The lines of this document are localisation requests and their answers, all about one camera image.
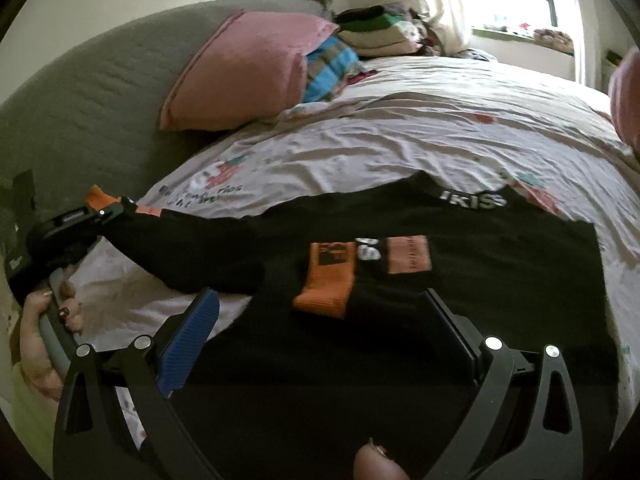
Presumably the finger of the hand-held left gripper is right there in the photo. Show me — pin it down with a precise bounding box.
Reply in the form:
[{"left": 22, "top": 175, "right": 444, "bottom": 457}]
[{"left": 99, "top": 197, "right": 139, "bottom": 222}]

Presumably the pink pillow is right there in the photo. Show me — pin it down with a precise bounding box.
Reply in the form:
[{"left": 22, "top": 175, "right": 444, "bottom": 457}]
[
  {"left": 607, "top": 47, "right": 640, "bottom": 156},
  {"left": 159, "top": 10, "right": 341, "bottom": 133}
]

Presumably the windowsill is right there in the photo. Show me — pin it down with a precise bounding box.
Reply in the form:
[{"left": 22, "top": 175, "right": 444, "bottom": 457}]
[{"left": 472, "top": 27, "right": 576, "bottom": 58}]

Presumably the stack of folded clothes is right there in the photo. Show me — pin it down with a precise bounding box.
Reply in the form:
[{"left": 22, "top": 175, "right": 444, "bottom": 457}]
[{"left": 332, "top": 4, "right": 436, "bottom": 58}]

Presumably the person's left hand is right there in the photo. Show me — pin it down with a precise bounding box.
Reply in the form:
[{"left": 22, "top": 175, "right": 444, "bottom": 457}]
[{"left": 19, "top": 280, "right": 85, "bottom": 402}]

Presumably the blue striped blanket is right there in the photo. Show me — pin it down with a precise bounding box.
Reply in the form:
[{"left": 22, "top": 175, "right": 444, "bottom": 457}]
[{"left": 302, "top": 35, "right": 366, "bottom": 103}]

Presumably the white curtain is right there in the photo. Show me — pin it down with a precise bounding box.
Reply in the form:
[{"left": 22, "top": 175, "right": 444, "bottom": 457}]
[{"left": 415, "top": 0, "right": 481, "bottom": 56}]

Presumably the black sweatshirt with orange cuffs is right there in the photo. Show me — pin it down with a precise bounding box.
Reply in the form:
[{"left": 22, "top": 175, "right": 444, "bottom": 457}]
[{"left": 85, "top": 172, "right": 621, "bottom": 480}]

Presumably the pink patterned cloth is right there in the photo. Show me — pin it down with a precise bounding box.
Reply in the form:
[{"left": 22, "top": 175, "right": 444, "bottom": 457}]
[{"left": 532, "top": 27, "right": 573, "bottom": 51}]

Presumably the white printed bedsheet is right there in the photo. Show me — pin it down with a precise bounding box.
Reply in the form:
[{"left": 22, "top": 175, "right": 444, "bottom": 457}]
[{"left": 65, "top": 55, "right": 640, "bottom": 461}]

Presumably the grey padded headboard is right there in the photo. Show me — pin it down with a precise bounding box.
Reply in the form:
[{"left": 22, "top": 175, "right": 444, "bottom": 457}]
[{"left": 0, "top": 0, "right": 331, "bottom": 211}]

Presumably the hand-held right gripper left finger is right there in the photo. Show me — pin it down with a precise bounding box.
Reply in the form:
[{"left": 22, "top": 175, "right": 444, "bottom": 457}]
[{"left": 52, "top": 287, "right": 221, "bottom": 480}]

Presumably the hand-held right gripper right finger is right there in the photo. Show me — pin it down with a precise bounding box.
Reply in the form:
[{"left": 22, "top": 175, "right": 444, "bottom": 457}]
[{"left": 415, "top": 287, "right": 583, "bottom": 480}]

